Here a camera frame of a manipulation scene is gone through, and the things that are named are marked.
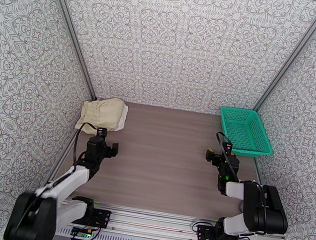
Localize white t-shirt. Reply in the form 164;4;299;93
112;103;129;134

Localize beige drawstring shorts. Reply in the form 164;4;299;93
74;92;128;140

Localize green plastic mesh basket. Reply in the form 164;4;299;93
213;105;279;162

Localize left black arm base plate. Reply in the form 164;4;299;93
82;206;113;231

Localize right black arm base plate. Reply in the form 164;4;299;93
194;223;246;240

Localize aluminium rail frame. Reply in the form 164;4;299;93
53;196;293;240

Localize aluminium corner post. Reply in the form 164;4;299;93
253;0;316;120
23;0;113;104

